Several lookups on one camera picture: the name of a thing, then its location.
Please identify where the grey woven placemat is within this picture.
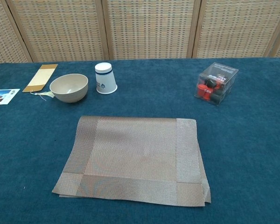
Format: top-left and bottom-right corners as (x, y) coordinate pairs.
(51, 115), (212, 207)

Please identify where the beige bowl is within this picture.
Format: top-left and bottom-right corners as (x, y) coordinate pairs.
(49, 73), (89, 104)

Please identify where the white paper cup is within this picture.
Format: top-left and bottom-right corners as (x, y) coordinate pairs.
(94, 63), (118, 95)

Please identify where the clear box of red-black parts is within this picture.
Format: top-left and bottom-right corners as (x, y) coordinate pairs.
(194, 62), (239, 107)

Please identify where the woven bamboo folding screen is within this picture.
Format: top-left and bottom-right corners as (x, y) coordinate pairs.
(0, 0), (280, 67)

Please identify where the beige gold bookmark with tassel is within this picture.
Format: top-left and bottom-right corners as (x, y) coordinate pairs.
(22, 63), (58, 101)

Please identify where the teal plush table cover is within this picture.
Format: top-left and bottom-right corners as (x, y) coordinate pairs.
(0, 57), (280, 224)

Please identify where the palace photo postcard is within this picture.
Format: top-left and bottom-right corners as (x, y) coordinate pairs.
(0, 88), (21, 105)

